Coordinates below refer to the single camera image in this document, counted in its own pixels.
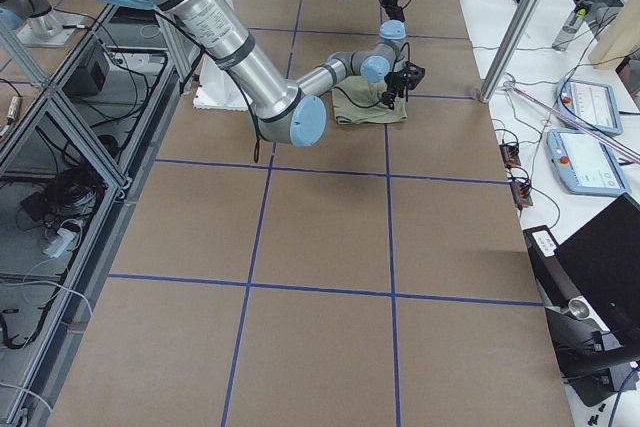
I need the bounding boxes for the black laptop computer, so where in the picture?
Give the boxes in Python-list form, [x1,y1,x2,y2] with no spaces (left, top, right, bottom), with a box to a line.
[523,194,639,407]

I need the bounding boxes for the aluminium side frame rail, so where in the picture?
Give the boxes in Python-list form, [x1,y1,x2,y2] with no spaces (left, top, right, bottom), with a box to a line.
[1,7,184,426]

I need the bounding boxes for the blue teach pendant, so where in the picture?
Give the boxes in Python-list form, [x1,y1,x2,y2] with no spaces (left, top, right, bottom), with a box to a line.
[556,79,623,136]
[546,129,631,197]

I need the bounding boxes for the sage green long-sleeve shirt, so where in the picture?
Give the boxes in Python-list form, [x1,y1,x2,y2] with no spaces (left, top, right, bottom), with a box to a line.
[331,76,408,125]

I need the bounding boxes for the far blue teach pendant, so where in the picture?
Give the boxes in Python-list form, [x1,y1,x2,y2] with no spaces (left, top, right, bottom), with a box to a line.
[556,79,623,136]

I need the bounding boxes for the aluminium frame post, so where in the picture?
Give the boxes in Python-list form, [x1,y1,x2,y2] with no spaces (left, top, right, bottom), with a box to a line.
[478,0,541,103]

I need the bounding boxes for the near blue teach pendant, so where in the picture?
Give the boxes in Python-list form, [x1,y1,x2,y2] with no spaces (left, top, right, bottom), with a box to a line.
[546,129,631,197]

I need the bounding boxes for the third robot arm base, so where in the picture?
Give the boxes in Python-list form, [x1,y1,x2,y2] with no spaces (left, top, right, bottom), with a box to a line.
[1,0,85,48]

